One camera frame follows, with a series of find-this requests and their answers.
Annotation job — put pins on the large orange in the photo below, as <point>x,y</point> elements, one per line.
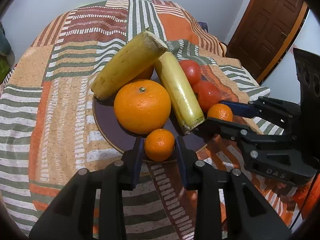
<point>146,73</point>
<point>142,106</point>

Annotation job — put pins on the brown wooden door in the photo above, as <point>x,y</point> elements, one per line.
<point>267,25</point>

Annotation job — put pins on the small mandarin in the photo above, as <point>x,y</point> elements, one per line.
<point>220,113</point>
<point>159,145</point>

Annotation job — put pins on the yellow sugarcane piece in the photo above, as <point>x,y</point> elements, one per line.
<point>125,67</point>
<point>180,90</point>

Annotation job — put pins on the striped patchwork blanket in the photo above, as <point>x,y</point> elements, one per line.
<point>50,130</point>

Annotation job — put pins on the red tomato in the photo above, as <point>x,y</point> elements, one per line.
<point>207,95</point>
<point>191,71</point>

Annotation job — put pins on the blue bag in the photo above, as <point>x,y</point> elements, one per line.
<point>203,26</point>

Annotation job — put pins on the purple plate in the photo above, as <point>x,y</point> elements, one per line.
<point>107,125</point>

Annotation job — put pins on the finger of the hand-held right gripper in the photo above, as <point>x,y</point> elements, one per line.
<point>225,128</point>
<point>240,108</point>

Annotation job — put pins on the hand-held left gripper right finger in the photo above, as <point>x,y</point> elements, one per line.
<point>182,162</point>

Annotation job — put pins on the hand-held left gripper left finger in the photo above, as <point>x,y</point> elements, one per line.
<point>137,162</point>

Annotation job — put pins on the white heart-print wardrobe door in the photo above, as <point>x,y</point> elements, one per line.
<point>287,62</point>

